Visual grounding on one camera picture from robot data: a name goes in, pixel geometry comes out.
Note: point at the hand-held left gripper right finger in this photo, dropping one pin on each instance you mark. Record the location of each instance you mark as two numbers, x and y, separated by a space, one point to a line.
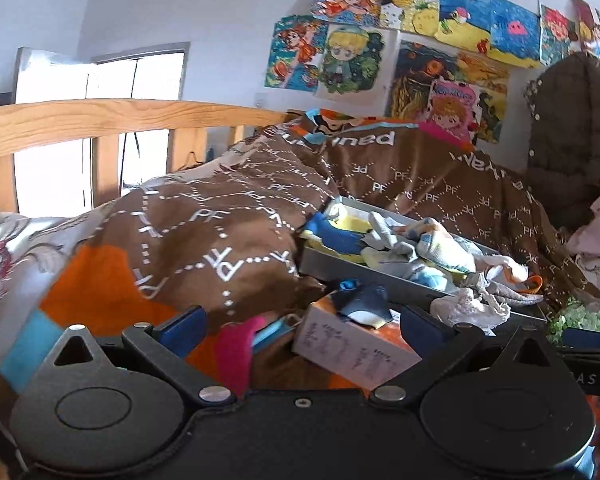
425 330

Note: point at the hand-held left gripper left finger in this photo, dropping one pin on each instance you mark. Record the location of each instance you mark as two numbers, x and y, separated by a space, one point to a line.
182 330

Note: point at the white thin cloth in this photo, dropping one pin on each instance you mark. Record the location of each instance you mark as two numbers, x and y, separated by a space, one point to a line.
465 310

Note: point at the navy white orange sock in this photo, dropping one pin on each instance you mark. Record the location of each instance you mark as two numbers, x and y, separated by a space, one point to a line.
365 305

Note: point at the grey cloth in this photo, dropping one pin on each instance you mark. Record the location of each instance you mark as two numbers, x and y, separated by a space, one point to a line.
510 296

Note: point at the grey sock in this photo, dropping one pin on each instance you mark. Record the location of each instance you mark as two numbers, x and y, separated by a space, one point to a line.
385 232

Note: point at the grey tray with cartoon picture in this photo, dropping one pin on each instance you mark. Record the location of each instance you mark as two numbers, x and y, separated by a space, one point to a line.
330 265

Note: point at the bag of green beads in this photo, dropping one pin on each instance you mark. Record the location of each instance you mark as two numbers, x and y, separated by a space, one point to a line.
580 317

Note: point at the white cardboard box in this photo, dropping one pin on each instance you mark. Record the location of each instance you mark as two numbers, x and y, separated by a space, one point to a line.
340 355

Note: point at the blue face mask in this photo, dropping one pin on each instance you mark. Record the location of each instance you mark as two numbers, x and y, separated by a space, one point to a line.
275 332

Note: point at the brown printed blanket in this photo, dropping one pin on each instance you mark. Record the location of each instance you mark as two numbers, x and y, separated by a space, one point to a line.
205 220

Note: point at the brown quilted jacket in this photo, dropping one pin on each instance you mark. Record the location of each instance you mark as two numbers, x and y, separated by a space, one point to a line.
570 135

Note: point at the white panel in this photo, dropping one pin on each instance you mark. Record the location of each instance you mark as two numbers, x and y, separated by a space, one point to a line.
50 77

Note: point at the group of wall drawings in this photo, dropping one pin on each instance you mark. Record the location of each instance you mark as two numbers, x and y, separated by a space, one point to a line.
345 55

